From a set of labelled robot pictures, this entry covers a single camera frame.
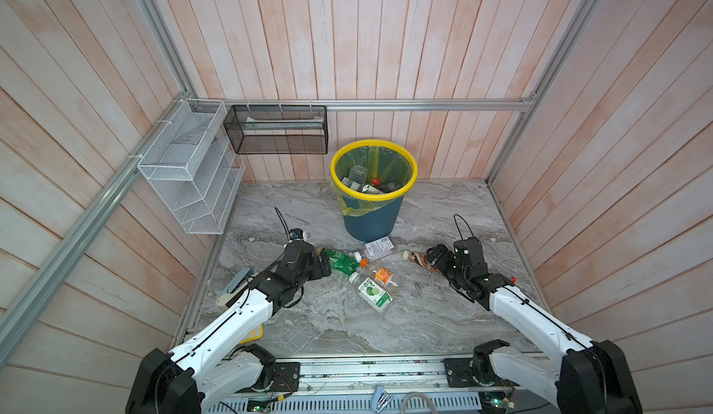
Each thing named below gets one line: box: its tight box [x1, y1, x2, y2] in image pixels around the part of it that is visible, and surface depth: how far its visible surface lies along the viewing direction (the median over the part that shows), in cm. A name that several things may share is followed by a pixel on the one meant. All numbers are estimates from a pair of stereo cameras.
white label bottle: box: [362, 183, 383, 195], surface depth 92 cm
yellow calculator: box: [238, 323, 264, 345], surface depth 81 cm
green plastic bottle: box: [326, 248, 363, 275], surface depth 94 cm
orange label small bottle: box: [372, 266, 399, 288], surface depth 89 cm
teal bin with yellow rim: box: [330, 139, 419, 245], surface depth 94 cm
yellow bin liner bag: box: [330, 145, 413, 217], surface depth 95 cm
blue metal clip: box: [371, 385, 394, 414], surface depth 70 cm
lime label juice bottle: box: [357, 277, 393, 315], surface depth 87 cm
